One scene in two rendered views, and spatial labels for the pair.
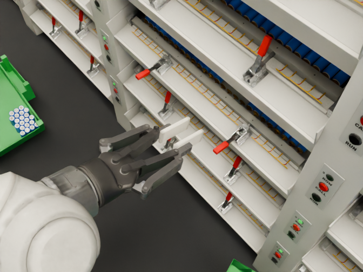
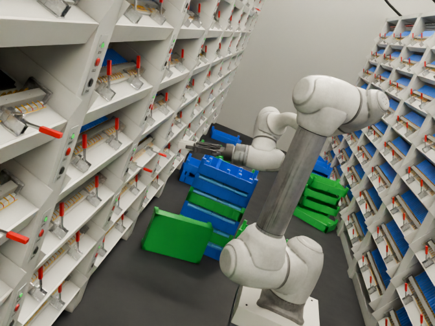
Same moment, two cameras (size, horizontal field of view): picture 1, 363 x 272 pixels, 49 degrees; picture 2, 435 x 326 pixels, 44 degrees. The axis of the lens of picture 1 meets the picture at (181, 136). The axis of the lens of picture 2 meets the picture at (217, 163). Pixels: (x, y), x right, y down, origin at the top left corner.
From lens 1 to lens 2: 2.49 m
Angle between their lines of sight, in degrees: 100
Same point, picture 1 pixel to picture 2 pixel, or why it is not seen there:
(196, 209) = (112, 261)
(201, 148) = (125, 200)
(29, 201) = (270, 111)
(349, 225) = not seen: hidden behind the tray
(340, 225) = not seen: hidden behind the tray
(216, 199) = (117, 232)
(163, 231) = (138, 274)
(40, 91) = not seen: outside the picture
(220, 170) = (133, 195)
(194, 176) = (110, 240)
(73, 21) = (63, 263)
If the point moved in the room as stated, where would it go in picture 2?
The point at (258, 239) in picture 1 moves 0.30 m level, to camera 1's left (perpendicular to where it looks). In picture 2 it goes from (127, 219) to (162, 254)
